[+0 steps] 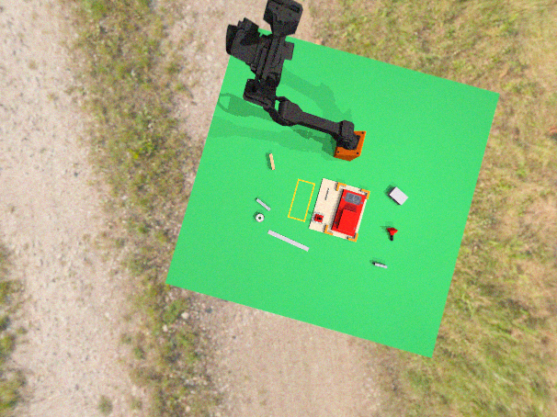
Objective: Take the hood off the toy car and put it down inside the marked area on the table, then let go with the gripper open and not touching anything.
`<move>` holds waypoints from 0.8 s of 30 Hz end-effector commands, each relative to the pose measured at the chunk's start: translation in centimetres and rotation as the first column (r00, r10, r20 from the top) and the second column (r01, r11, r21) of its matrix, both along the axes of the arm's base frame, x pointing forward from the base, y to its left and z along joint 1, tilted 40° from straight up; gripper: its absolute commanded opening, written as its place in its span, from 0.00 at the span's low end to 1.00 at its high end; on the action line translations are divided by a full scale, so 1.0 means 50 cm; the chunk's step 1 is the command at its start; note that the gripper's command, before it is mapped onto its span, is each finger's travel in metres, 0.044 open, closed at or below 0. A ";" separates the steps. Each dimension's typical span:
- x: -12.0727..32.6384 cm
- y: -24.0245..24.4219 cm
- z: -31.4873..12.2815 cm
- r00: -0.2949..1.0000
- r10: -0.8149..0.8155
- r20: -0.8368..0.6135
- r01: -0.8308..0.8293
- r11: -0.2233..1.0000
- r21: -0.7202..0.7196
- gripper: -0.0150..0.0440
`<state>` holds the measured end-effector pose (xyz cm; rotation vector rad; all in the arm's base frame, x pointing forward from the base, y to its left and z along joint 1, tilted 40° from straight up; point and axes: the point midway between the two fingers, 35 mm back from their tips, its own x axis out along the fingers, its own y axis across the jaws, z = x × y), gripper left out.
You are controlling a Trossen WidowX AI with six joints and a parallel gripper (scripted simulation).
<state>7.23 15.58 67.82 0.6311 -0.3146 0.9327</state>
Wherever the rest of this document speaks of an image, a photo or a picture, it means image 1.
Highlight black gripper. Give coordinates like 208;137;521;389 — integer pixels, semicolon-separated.
243;0;303;108

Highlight white rectangular block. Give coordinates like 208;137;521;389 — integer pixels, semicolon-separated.
387;186;408;205

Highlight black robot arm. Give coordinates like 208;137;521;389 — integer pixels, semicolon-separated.
226;17;360;151

